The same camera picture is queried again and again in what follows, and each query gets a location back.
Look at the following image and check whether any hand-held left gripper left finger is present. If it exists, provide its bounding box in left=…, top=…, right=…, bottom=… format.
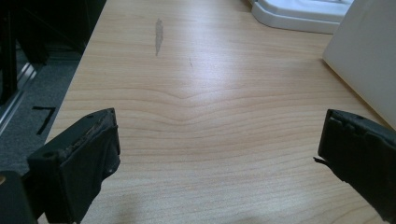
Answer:
left=26, top=107, right=121, bottom=224

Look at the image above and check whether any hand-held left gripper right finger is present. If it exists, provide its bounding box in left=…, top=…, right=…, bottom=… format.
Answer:
left=313, top=108, right=396, bottom=223

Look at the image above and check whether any white box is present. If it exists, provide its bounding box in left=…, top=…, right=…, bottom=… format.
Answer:
left=322, top=0, right=396, bottom=129

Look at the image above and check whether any white plastic tray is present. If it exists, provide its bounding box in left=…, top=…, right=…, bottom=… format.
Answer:
left=250, top=0, right=355, bottom=35

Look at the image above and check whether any metal rail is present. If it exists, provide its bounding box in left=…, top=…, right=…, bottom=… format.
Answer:
left=0, top=62, right=37, bottom=135

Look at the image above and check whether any black stand frame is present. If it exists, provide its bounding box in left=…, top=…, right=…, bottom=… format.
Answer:
left=0, top=0, right=107, bottom=106

